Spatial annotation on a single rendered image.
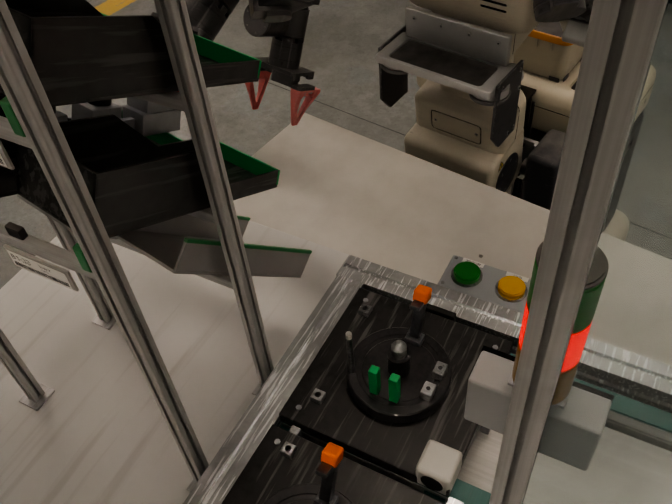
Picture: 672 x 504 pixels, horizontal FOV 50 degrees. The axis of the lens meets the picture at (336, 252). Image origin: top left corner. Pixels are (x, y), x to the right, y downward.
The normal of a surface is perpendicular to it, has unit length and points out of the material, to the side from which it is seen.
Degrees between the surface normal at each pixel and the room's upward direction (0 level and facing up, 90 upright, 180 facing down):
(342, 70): 0
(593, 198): 90
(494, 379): 0
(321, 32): 0
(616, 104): 90
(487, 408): 90
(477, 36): 90
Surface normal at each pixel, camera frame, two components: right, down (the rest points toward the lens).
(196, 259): 0.79, 0.41
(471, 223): -0.07, -0.68
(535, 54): -0.59, 0.65
